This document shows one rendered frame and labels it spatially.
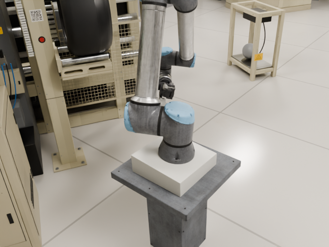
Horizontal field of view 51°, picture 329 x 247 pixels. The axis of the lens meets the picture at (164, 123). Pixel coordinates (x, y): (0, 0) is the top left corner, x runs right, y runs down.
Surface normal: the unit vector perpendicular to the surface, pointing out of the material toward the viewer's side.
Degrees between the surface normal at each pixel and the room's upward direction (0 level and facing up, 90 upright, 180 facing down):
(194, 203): 0
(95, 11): 77
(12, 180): 90
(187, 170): 4
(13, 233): 90
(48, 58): 90
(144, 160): 4
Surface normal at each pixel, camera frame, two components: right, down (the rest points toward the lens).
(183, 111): 0.13, -0.83
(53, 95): 0.35, 0.48
